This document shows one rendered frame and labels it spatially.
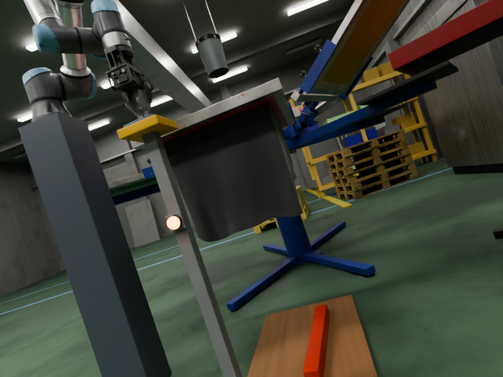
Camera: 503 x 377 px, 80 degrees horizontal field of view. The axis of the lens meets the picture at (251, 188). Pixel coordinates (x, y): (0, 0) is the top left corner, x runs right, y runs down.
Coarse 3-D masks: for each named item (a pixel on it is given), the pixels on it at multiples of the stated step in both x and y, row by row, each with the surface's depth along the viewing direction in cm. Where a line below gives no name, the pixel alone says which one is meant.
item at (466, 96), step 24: (456, 0) 286; (480, 0) 269; (432, 24) 331; (480, 48) 280; (480, 72) 289; (432, 96) 381; (456, 96) 336; (480, 96) 300; (432, 120) 399; (456, 120) 350; (480, 120) 311; (456, 144) 365; (480, 144) 323; (456, 168) 388; (480, 168) 342
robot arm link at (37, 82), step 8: (32, 72) 122; (40, 72) 124; (48, 72) 126; (24, 80) 123; (32, 80) 122; (40, 80) 123; (48, 80) 125; (56, 80) 126; (32, 88) 122; (40, 88) 123; (48, 88) 124; (56, 88) 127; (64, 88) 128; (32, 96) 122; (40, 96) 122; (56, 96) 126; (64, 96) 130
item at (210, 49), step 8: (200, 40) 568; (208, 40) 565; (216, 40) 571; (200, 48) 573; (208, 48) 566; (216, 48) 569; (200, 56) 587; (208, 56) 568; (216, 56) 568; (224, 56) 580; (208, 64) 573; (216, 64) 568; (224, 64) 575; (208, 72) 580; (216, 72) 582; (224, 72) 594
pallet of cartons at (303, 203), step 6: (300, 192) 498; (300, 198) 456; (300, 204) 445; (306, 204) 551; (306, 210) 496; (306, 216) 442; (264, 222) 454; (270, 222) 452; (276, 222) 450; (258, 228) 457; (264, 228) 484
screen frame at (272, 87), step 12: (264, 84) 101; (276, 84) 100; (240, 96) 102; (252, 96) 102; (264, 96) 102; (276, 96) 107; (204, 108) 105; (216, 108) 104; (228, 108) 103; (288, 108) 132; (180, 120) 107; (192, 120) 106; (204, 120) 107; (288, 120) 161; (132, 144) 111
